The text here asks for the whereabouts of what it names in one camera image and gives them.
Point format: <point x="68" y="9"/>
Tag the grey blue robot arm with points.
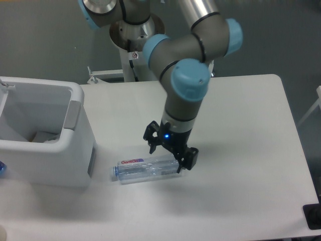
<point x="181" y="65"/>

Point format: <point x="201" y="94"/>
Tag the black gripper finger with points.
<point x="186" y="157"/>
<point x="151" y="136"/>

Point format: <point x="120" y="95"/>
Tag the white open trash can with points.
<point x="32" y="111"/>

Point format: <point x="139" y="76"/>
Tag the clear crushed water bottle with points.
<point x="145" y="169"/>

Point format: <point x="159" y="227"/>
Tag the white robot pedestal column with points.
<point x="130" y="39"/>

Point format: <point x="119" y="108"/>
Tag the white frame at right edge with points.
<point x="315" y="105"/>

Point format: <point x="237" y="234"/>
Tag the white pedestal base frame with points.
<point x="133" y="70"/>

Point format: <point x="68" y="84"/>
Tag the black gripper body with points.
<point x="175" y="142"/>

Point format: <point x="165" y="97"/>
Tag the black device at table corner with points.
<point x="312" y="215"/>

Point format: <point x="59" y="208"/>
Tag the clear plastic bag with labels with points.
<point x="52" y="139"/>

